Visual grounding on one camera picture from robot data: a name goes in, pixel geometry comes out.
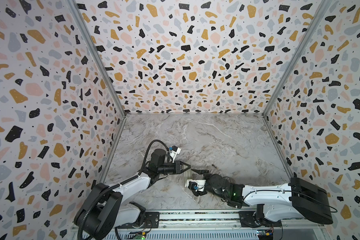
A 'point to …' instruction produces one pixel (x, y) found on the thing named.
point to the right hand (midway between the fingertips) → (190, 172)
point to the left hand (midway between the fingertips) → (190, 166)
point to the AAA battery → (213, 165)
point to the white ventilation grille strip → (188, 235)
